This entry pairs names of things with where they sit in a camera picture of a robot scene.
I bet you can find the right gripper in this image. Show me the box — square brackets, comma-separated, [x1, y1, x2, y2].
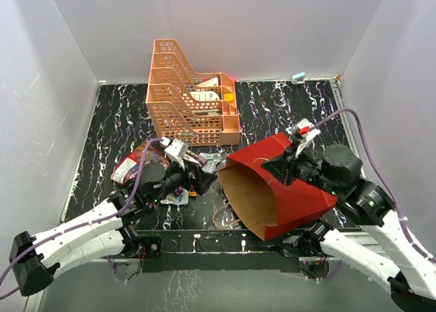
[262, 140, 343, 197]

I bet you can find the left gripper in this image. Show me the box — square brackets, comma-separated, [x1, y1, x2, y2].
[148, 157, 217, 204]

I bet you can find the silver foil snack packet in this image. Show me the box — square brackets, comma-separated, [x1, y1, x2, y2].
[200, 153, 222, 174]

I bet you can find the purple small candy packet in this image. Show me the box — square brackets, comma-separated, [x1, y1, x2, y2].
[174, 187, 184, 196]

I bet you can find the red brown paper bag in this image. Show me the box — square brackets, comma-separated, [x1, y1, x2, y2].
[217, 133, 336, 240]

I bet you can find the red candy bag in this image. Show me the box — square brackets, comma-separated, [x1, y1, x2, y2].
[110, 141, 170, 185]

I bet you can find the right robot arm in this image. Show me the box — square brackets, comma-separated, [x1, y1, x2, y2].
[262, 145, 435, 311]

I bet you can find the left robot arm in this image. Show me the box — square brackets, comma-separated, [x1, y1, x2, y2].
[5, 162, 217, 296]

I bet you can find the peach plastic file organizer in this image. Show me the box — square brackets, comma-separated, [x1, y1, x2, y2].
[145, 39, 241, 146]

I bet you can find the orange yellow round object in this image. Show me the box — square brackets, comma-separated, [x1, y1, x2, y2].
[223, 93, 235, 104]

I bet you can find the light blue eraser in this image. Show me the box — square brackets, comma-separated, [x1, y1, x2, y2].
[290, 72, 306, 84]

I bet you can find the white box in organizer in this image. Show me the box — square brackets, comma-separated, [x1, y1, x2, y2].
[197, 76, 220, 87]

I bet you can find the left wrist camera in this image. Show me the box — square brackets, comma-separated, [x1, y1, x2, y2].
[160, 137, 188, 170]

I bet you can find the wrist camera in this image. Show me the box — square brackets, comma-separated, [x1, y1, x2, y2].
[290, 119, 320, 158]
[160, 137, 188, 170]

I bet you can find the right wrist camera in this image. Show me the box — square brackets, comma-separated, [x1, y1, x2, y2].
[290, 119, 320, 158]

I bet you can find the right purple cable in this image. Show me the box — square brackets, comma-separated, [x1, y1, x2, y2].
[311, 108, 436, 265]

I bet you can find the aluminium front rail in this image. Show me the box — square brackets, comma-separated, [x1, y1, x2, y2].
[102, 230, 386, 264]

